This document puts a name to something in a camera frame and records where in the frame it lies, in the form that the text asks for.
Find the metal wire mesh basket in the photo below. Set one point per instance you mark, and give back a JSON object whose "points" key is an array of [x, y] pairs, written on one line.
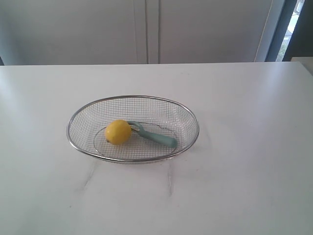
{"points": [[86, 128]]}

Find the yellow lemon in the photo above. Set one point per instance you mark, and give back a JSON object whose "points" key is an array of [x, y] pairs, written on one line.
{"points": [[118, 132]]}

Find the teal handled peeler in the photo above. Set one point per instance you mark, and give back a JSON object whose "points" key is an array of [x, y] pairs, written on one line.
{"points": [[158, 138]]}

